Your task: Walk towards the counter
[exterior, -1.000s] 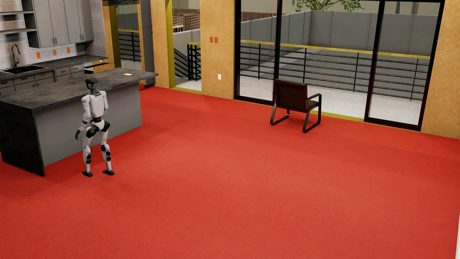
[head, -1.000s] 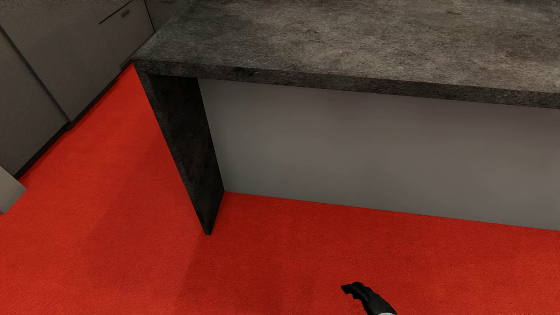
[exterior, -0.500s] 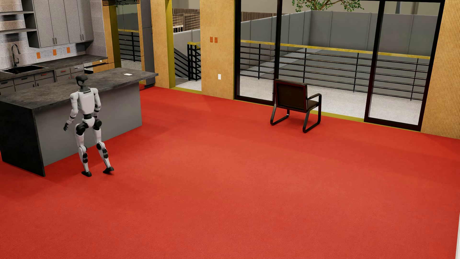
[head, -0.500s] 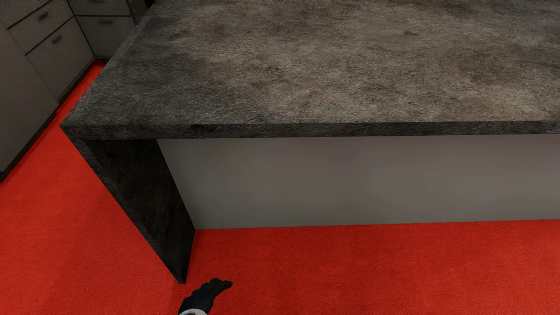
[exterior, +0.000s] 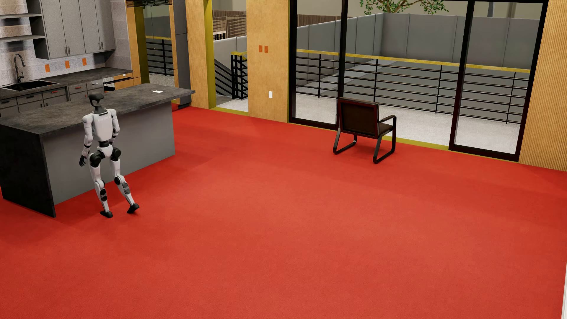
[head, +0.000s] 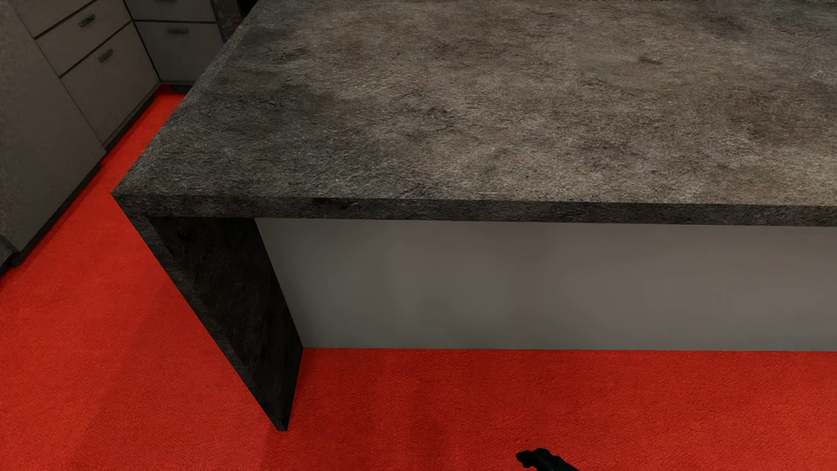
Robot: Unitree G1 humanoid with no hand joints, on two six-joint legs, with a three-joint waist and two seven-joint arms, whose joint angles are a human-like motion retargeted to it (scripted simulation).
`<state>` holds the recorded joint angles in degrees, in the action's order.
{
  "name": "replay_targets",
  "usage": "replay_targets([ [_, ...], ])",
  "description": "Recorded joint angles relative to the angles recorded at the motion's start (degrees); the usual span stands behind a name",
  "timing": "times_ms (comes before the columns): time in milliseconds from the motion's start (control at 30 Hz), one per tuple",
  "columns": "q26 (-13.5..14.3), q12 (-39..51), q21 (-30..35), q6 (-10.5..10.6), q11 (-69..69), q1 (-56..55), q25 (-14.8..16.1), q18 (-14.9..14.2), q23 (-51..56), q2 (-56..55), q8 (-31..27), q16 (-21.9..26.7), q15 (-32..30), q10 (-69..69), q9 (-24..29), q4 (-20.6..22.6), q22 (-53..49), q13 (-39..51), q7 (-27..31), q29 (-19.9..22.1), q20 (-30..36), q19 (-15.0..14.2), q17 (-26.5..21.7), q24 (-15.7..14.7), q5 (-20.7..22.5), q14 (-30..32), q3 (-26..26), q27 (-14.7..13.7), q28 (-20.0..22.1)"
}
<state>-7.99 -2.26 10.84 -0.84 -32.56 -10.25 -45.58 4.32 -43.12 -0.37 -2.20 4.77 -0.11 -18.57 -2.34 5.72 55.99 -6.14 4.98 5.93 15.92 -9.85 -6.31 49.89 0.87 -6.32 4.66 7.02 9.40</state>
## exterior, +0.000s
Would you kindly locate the grey wall cabinets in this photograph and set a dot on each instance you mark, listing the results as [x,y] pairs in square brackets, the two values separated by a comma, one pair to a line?
[75,26]

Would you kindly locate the black balcony railing yellow rail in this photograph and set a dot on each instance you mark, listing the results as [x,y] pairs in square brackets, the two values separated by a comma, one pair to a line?
[398,61]

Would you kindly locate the black sliding door frame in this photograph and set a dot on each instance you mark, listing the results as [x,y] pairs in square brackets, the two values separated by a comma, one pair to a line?
[460,79]

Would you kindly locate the white robot leg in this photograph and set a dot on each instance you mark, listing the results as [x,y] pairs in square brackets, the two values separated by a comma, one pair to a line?
[120,179]
[99,177]

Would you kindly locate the dark brown cantilever chair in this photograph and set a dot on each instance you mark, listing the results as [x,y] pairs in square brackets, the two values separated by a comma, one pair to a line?
[359,118]

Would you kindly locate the white left robot leg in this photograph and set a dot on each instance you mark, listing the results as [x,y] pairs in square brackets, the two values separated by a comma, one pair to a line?
[99,177]

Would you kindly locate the white right robot leg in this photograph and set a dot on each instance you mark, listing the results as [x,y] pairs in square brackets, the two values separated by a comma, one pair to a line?
[120,179]

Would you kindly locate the grey wall shelf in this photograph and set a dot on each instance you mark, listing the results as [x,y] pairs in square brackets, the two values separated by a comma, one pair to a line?
[20,15]
[22,38]

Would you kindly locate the black stair railing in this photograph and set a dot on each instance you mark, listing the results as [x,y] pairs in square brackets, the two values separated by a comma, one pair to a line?
[239,75]

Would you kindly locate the dark stone kitchen island counter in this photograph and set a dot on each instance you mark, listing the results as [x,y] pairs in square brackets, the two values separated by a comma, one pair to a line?
[146,133]

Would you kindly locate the black curved faucet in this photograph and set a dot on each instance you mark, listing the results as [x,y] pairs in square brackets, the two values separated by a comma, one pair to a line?
[17,66]

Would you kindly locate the grey base cabinets with countertop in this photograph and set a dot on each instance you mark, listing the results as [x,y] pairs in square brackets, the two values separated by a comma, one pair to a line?
[57,91]

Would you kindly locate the black kitchen sink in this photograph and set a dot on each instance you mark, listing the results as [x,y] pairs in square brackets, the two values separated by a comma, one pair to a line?
[27,84]

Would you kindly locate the green leafy tree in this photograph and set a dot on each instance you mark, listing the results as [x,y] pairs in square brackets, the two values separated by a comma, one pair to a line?
[401,4]

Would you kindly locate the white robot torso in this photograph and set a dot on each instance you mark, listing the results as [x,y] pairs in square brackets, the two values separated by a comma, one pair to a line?
[103,126]

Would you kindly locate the black robot head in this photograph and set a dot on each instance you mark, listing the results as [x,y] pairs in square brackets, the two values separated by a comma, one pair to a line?
[96,100]

